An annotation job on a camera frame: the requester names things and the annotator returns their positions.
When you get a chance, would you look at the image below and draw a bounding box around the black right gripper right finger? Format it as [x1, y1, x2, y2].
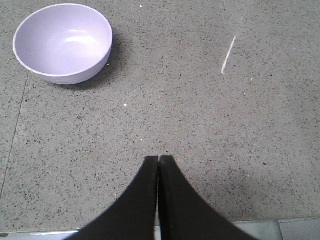
[158, 155, 254, 240]

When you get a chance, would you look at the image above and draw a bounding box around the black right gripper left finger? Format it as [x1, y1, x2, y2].
[68, 156, 159, 240]

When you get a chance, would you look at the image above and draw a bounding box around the lilac plastic bowl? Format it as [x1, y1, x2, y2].
[12, 3, 113, 85]

